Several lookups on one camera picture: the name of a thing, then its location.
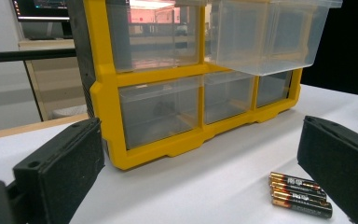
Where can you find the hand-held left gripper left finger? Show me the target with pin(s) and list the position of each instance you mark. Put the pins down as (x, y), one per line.
(59, 168)

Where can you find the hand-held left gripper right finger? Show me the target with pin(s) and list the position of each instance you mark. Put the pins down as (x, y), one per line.
(341, 168)

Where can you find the black gold battery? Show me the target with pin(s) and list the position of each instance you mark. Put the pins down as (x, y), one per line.
(295, 180)
(303, 198)
(301, 189)
(304, 208)

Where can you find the yellow black organizer cabinet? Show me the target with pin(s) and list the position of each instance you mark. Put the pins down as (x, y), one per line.
(105, 93)

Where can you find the clear plastic drawer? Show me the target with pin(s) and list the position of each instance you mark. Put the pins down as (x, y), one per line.
(261, 37)

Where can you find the wooden cabinet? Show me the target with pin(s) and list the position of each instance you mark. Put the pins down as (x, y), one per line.
(59, 84)

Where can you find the set of transparent organizer drawers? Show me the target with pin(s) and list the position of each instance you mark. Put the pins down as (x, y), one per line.
(158, 115)

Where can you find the black monitor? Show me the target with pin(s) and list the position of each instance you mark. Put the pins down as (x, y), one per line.
(43, 9)

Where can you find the black horizontal frame bar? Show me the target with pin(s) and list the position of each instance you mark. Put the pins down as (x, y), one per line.
(28, 56)

